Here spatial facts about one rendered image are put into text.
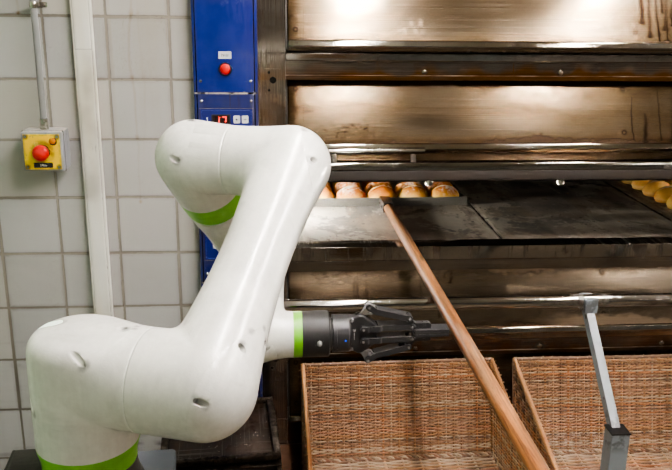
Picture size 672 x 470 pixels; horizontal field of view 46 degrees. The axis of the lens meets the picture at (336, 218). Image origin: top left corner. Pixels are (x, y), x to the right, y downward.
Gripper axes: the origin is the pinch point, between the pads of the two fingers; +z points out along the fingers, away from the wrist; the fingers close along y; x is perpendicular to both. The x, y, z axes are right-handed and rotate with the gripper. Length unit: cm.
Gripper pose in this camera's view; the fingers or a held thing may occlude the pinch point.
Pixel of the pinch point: (430, 330)
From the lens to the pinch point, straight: 162.5
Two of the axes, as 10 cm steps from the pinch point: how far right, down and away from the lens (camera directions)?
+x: 0.9, 2.8, -9.6
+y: -0.1, 9.6, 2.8
